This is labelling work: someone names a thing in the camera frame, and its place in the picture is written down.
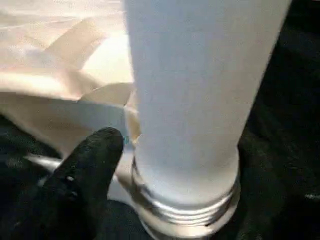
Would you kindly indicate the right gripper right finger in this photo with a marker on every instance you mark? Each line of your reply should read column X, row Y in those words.
column 275, row 195

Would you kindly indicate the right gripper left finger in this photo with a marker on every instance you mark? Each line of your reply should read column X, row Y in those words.
column 75, row 187

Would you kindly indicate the white plastic table top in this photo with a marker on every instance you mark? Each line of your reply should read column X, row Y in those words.
column 62, row 62

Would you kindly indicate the white plastic table leg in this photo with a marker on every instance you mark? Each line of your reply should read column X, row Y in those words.
column 195, row 87

